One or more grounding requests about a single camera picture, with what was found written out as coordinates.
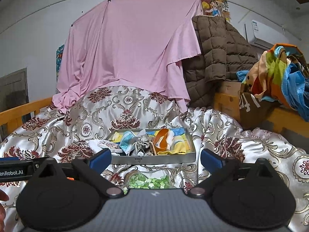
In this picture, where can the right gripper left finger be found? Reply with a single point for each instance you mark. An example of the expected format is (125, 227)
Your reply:
(89, 171)

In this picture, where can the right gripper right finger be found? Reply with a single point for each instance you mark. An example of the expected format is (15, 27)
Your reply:
(221, 170)

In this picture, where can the teal white wipes packet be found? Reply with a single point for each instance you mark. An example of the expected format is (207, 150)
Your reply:
(127, 143)

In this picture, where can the grey cloth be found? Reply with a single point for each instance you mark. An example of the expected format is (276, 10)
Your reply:
(144, 146)

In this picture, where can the person's left hand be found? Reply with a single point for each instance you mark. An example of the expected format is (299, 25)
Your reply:
(3, 197)

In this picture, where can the floral satin bedspread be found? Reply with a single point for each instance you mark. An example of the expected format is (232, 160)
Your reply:
(92, 118)

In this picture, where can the bag of green pieces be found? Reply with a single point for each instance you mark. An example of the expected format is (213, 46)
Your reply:
(147, 182)

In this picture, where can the grey door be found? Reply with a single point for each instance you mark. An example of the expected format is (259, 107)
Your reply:
(14, 89)

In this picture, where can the colourful cartoon blanket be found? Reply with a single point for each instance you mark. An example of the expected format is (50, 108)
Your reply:
(281, 75)

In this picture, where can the brown quilted blanket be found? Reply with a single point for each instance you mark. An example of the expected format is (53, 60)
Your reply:
(224, 52)

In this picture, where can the pink hanging sheet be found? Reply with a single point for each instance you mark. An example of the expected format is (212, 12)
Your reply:
(139, 43)

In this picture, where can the white air conditioner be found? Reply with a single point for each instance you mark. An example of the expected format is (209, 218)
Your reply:
(263, 36)

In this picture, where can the cartoon wall poster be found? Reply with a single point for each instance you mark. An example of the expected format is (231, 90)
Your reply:
(216, 8)

